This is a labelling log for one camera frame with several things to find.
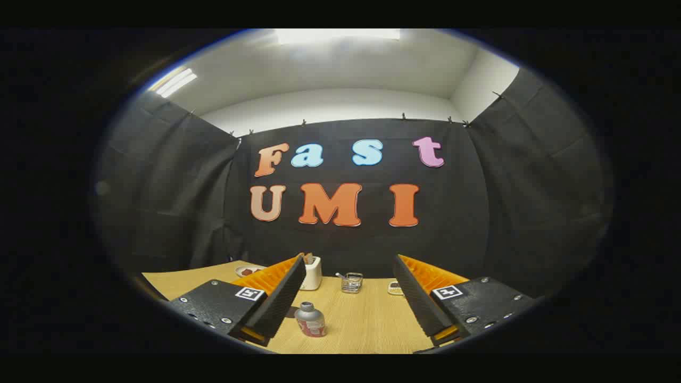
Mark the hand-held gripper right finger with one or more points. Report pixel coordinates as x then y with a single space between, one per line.
417 303

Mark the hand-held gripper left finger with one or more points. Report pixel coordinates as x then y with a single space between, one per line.
282 303

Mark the silver juice bottle red label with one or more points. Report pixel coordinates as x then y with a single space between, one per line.
310 322

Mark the small white dish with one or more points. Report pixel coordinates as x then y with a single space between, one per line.
395 288

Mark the white toaster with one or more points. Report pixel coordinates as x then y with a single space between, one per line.
313 276

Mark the red food pieces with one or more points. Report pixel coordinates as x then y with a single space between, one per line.
250 272

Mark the white plate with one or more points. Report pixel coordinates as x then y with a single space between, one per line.
247 271

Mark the wooden table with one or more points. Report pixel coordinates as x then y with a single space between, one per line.
362 324

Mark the black backdrop cloth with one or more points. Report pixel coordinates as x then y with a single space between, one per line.
346 250

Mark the ceiling light panel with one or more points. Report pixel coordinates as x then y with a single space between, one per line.
176 83
338 35

